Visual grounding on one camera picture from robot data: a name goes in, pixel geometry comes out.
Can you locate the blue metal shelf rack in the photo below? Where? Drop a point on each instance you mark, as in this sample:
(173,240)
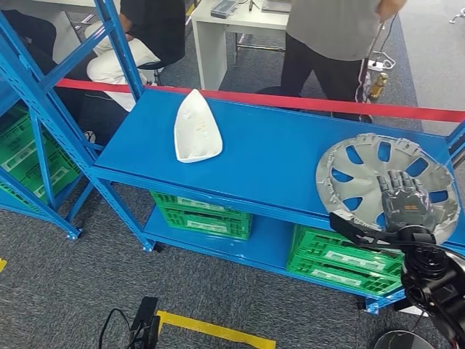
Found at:
(43,159)
(268,149)

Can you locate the silver wheel hubcap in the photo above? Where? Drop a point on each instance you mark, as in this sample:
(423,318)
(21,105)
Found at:
(367,185)

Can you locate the white plastic shell part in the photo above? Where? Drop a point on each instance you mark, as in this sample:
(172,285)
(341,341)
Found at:
(196,130)

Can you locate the clear plastic case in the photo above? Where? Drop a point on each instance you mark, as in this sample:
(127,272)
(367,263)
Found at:
(224,8)

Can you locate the thin metal pole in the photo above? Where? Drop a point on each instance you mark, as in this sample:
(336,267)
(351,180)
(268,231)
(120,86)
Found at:
(376,41)

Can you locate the white power strip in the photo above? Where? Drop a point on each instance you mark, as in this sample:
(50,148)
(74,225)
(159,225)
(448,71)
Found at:
(379,64)

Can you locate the black office chair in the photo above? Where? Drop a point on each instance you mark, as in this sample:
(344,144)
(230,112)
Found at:
(151,65)

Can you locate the grey laptop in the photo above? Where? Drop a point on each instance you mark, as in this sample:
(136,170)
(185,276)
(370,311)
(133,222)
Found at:
(276,6)

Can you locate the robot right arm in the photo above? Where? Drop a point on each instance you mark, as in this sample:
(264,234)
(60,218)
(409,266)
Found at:
(429,269)

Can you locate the red barrier belt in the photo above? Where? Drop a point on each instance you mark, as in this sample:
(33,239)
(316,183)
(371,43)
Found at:
(254,100)

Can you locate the golden bottle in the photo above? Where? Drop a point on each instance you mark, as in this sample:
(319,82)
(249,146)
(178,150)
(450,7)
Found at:
(378,86)

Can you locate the green folding plastic crate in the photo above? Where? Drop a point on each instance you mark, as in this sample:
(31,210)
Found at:
(319,241)
(174,226)
(14,132)
(301,272)
(163,200)
(65,176)

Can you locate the chrome stanchion post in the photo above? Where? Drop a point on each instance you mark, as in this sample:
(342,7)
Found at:
(399,341)

